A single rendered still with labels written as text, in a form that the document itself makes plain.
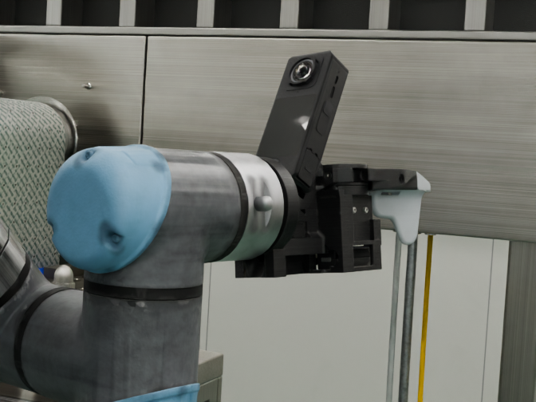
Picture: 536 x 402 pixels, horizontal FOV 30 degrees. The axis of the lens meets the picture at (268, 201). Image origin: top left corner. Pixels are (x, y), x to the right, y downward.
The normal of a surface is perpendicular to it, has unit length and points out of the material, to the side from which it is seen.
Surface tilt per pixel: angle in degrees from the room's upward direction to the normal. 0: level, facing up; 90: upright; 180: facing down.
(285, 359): 90
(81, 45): 90
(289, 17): 90
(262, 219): 82
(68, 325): 52
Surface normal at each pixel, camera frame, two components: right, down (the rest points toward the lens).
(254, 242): 0.62, 0.59
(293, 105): -0.59, -0.48
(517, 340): -0.37, 0.03
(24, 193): 0.92, 0.07
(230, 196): 0.76, -0.16
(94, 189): -0.63, 0.00
